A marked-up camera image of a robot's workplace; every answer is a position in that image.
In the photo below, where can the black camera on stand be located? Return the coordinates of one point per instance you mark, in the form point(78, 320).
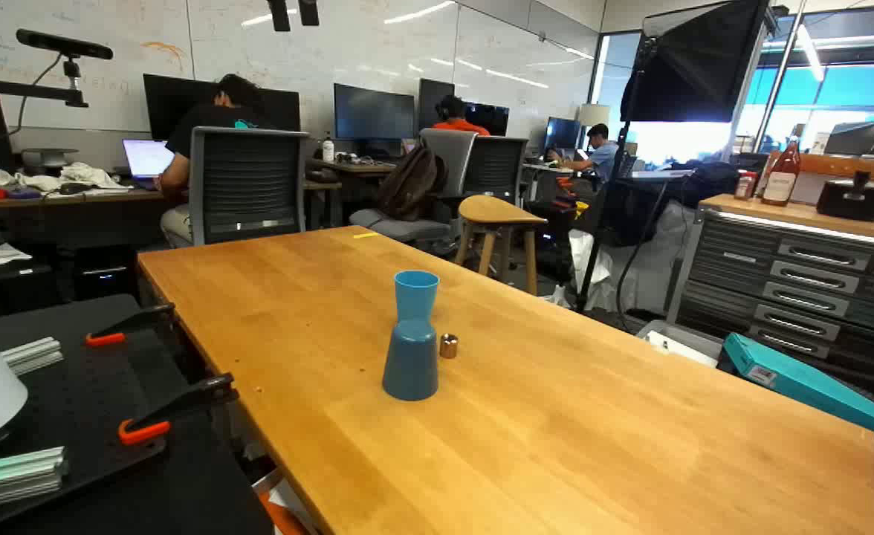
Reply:
point(63, 45)

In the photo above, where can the open laptop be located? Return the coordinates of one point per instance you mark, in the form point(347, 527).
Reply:
point(146, 158)

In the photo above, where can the black softbox light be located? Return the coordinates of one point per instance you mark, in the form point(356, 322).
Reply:
point(690, 65)

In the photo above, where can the orange black clamp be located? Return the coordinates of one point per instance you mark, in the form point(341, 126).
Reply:
point(160, 420)
point(121, 332)

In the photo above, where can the small metal cylinder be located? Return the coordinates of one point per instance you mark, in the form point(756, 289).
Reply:
point(450, 347)

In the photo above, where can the black computer monitor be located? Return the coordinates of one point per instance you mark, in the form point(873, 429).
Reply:
point(371, 114)

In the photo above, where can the teal case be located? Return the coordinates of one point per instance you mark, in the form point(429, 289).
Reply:
point(797, 380)

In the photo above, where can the red bottle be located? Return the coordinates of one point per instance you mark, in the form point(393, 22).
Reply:
point(783, 176)

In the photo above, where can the orange black clamp near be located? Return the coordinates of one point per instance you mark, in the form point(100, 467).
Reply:
point(160, 420)

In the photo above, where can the lower inverted blue cup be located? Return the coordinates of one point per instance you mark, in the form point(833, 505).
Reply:
point(412, 362)

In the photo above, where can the person in orange shirt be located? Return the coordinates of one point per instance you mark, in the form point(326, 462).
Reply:
point(453, 117)

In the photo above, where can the orange black clamp far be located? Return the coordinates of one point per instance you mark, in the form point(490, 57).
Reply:
point(121, 332)

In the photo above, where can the brown backpack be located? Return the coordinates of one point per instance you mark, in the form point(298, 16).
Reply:
point(412, 188)

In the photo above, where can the grey drawer cabinet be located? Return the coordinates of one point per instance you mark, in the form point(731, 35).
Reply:
point(783, 276)

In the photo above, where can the wooden stool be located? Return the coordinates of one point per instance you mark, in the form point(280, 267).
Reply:
point(490, 225)

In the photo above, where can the upper blue cup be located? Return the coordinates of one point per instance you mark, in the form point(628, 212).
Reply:
point(414, 304)

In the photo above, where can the person in blue shirt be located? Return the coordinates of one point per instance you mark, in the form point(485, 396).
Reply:
point(600, 155)

